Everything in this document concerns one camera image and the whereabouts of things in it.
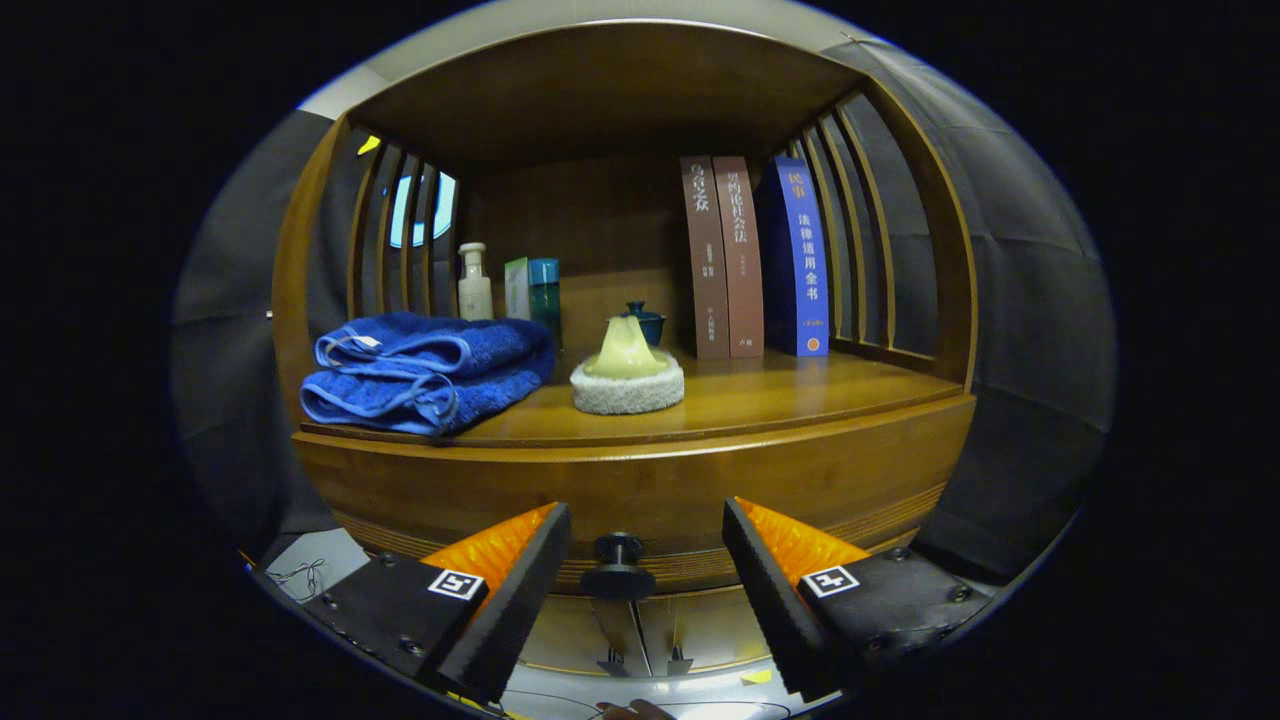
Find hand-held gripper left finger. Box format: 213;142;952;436
305;500;571;704

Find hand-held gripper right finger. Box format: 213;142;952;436
722;497;991;701

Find wooden drawer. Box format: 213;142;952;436
293;395;977;601

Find yellow scrub brush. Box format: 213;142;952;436
570;315;686;416

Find wooden cabinet door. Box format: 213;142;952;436
640;585;783;674
520;595;651;677

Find wooden countertop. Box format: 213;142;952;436
292;345;976;448

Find wooden cabinet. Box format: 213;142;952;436
270;20;979;701

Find blue folded towel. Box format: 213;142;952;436
300;311;557;437

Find teal capped bottle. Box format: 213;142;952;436
528;258;563;348

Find dark blue lidded teacup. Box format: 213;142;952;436
625;301;668;348

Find white pump bottle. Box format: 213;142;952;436
457;242;494;321

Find blue book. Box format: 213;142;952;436
765;155;831;358

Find reddish brown book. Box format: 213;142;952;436
712;155;766;358

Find dark brown book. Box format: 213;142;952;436
680;155;731;361

